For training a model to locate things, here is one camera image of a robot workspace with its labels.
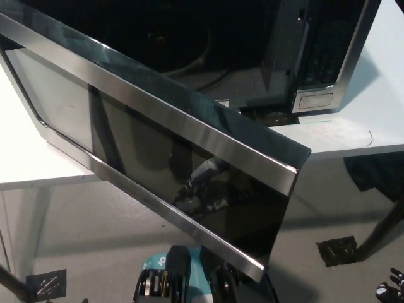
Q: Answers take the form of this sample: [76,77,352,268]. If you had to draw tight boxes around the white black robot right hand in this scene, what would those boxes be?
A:
[374,267,404,303]

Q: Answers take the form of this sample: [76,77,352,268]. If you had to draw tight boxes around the glass microwave turntable plate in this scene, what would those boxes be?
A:
[143,23,213,78]

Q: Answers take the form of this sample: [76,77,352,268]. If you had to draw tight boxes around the black floor tape patch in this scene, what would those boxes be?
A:
[316,235,360,268]
[25,268,68,301]

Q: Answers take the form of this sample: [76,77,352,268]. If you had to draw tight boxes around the black table leg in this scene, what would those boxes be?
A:
[0,261,32,303]
[355,188,404,261]

